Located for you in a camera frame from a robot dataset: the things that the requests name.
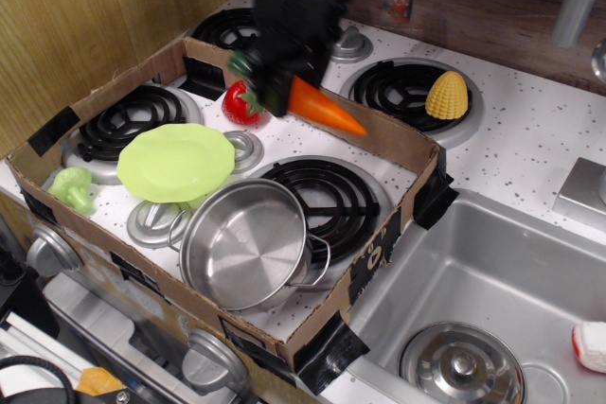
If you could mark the silver stove knob right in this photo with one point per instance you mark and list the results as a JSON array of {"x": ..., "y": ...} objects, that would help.
[{"x": 209, "y": 365}]

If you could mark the yellow toy corn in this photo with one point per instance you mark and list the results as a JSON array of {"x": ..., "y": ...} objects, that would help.
[{"x": 448, "y": 97}]

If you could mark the silver stove knob left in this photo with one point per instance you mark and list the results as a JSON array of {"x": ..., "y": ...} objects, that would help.
[{"x": 49, "y": 254}]

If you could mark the stainless steel pot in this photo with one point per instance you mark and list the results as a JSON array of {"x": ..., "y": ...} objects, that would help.
[{"x": 247, "y": 247}]

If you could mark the stove burner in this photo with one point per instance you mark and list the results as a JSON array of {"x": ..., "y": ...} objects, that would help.
[
  {"x": 399, "y": 87},
  {"x": 96, "y": 144},
  {"x": 231, "y": 29},
  {"x": 342, "y": 203}
]

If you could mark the green toy broccoli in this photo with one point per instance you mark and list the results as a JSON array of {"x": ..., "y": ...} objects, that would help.
[{"x": 71, "y": 186}]

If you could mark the cardboard fence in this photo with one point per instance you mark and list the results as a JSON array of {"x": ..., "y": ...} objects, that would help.
[{"x": 322, "y": 346}]

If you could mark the stainless steel sink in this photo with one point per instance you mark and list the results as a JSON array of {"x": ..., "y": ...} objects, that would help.
[{"x": 525, "y": 281}]

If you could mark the silver pot lid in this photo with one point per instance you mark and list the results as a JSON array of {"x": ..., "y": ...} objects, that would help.
[{"x": 460, "y": 363}]

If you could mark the silver stovetop knob middle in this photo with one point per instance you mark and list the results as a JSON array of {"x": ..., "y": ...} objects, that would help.
[{"x": 248, "y": 148}]

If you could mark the red toy strawberry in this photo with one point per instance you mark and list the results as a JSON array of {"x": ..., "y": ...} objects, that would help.
[{"x": 241, "y": 106}]

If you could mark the back right stove burner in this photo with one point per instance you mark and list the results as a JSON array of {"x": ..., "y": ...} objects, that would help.
[{"x": 399, "y": 87}]

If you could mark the front left stove burner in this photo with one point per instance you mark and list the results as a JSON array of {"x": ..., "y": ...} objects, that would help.
[{"x": 96, "y": 144}]

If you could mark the back left stove burner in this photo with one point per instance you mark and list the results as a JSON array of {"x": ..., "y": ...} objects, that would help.
[{"x": 231, "y": 29}]

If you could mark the yellow object bottom left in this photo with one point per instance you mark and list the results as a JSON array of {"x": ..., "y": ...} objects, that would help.
[{"x": 96, "y": 381}]

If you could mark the silver stovetop knob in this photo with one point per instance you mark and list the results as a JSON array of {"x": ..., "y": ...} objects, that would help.
[
  {"x": 248, "y": 148},
  {"x": 157, "y": 225},
  {"x": 353, "y": 46}
]

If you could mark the silver stovetop knob front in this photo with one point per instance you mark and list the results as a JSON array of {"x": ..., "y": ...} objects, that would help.
[{"x": 157, "y": 225}]

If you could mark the orange toy carrot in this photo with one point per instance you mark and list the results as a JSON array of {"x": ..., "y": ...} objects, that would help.
[{"x": 306, "y": 101}]

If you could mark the silver stove knob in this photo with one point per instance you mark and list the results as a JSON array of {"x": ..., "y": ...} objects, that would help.
[
  {"x": 209, "y": 365},
  {"x": 49, "y": 254}
]

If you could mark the green plastic plate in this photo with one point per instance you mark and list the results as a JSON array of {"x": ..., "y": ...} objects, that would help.
[{"x": 176, "y": 163}]

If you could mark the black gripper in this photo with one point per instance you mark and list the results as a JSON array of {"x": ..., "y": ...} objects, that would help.
[{"x": 295, "y": 41}]

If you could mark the front right stove burner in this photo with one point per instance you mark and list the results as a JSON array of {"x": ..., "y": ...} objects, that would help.
[{"x": 342, "y": 203}]

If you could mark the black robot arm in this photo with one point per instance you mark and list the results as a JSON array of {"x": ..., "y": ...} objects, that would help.
[{"x": 296, "y": 38}]

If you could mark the silver stovetop knob back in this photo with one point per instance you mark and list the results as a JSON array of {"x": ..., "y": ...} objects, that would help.
[{"x": 353, "y": 46}]

